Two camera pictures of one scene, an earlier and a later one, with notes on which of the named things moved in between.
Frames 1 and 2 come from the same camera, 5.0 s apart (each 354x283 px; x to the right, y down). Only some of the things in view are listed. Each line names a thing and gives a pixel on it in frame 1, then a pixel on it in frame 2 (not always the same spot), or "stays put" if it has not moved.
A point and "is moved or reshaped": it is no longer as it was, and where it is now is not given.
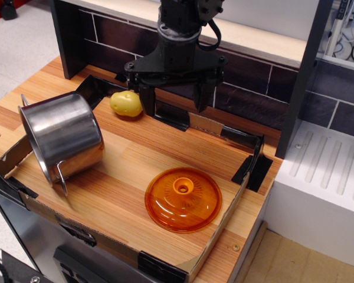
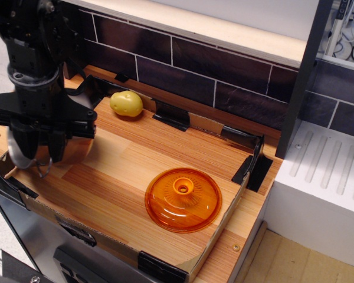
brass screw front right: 236,247 stays put
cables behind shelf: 344,35 stays put
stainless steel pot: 65,135 is moved or reshaped
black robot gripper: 179,60 -> 39,98
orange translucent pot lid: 183,200 stays put
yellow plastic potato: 126,102 stays put
